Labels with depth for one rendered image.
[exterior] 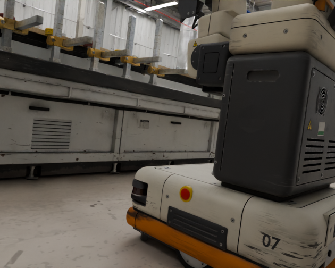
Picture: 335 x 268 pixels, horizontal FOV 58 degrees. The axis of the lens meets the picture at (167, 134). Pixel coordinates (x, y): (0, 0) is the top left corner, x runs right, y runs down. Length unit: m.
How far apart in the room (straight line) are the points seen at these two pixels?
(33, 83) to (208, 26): 0.97
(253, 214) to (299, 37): 0.47
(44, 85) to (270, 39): 1.24
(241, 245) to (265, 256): 0.07
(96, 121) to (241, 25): 1.48
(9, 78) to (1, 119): 0.32
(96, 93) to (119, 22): 9.44
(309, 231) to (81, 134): 1.67
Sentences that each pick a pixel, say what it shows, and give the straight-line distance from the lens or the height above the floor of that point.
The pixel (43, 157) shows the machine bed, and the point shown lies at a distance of 2.02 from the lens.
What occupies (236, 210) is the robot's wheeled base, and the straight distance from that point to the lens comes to 0.87.
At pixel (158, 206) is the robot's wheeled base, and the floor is 0.17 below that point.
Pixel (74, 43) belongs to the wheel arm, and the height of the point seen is 0.80.
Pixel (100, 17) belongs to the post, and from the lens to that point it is 1.96.
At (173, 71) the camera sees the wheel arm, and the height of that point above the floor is 0.80.
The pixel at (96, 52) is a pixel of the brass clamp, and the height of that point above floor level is 0.81.
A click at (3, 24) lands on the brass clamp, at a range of 1.69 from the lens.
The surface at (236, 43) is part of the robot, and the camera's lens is 0.95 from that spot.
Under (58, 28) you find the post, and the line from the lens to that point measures 1.81.
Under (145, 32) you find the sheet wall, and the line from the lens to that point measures 12.04.
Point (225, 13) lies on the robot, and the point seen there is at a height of 0.90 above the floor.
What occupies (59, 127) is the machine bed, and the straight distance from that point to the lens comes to 2.07.
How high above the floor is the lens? 0.47
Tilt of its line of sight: 3 degrees down
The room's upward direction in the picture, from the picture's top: 7 degrees clockwise
